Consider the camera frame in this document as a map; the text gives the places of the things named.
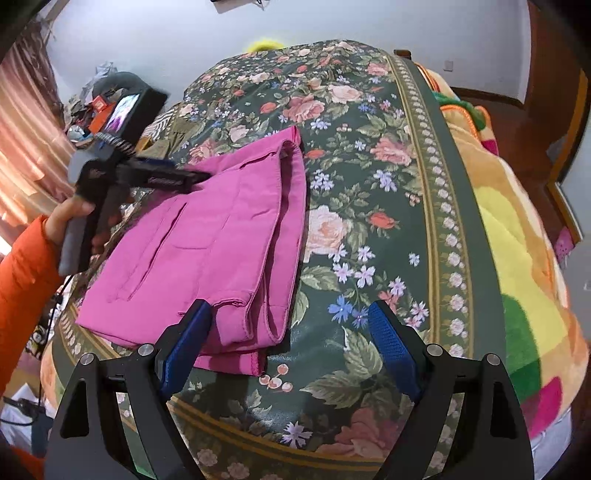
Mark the pink striped curtain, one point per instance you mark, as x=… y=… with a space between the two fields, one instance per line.
x=23 y=138

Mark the yellow foam tube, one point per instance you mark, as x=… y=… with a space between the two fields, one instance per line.
x=263 y=45

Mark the olive green garment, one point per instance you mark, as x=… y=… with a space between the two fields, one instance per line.
x=173 y=134

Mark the dark floral bedspread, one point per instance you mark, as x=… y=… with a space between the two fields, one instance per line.
x=369 y=184

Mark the pink pants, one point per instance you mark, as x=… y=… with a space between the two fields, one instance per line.
x=221 y=230

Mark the striped cloth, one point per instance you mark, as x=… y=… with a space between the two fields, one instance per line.
x=159 y=122

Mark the person's left forearm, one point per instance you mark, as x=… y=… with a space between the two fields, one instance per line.
x=23 y=300

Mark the white wall socket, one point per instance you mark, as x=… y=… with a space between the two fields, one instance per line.
x=447 y=64

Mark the colourful fleece blanket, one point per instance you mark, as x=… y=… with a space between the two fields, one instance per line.
x=521 y=230

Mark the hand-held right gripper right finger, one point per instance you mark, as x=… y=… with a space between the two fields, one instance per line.
x=395 y=346

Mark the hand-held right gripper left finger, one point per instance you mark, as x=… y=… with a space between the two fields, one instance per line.
x=184 y=350

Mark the grey pillow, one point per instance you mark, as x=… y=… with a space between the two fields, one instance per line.
x=120 y=81

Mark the person's left hand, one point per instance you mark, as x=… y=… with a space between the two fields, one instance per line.
x=69 y=212

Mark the pile of light clothes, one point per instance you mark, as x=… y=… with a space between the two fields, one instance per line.
x=87 y=87

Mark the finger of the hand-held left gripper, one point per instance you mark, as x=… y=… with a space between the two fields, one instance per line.
x=166 y=177

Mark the orange box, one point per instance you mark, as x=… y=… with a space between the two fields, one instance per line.
x=99 y=108

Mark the dark wooden bed post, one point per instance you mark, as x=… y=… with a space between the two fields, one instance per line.
x=402 y=54

